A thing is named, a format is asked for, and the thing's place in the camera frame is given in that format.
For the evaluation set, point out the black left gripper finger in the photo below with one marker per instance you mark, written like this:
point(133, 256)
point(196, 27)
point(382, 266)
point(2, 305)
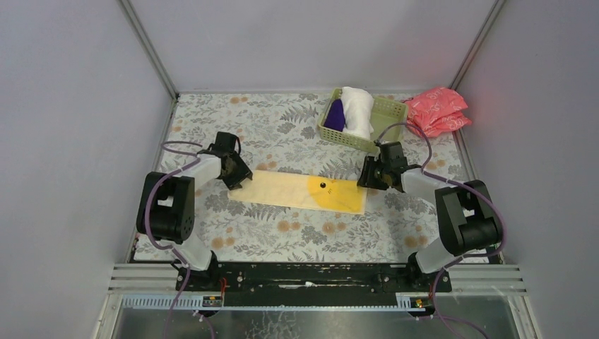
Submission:
point(234, 181)
point(241, 171)

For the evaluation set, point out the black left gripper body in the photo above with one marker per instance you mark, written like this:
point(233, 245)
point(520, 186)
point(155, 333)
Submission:
point(236, 169)

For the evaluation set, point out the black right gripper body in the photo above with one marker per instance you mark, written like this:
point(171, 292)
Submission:
point(376, 173)

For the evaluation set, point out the yellow duck towel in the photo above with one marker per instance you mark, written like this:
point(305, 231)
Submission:
point(302, 191)

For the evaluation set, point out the purple microfibre towel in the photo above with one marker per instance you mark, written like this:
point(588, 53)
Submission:
point(335, 118)

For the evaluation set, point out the white towel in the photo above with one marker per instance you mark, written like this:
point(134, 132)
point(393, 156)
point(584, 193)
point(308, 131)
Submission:
point(357, 108)

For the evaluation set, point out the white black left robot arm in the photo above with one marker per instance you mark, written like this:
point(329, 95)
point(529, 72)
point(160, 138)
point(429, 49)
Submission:
point(166, 213)

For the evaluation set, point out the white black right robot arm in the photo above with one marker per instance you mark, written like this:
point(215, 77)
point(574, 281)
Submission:
point(466, 220)

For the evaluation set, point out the green perforated plastic basket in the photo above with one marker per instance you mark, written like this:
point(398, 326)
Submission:
point(385, 112)

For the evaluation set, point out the pink patterned plastic package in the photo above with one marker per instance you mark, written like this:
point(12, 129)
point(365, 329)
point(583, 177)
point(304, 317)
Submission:
point(437, 111)

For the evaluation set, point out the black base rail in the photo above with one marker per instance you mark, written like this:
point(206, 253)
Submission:
point(264, 284)

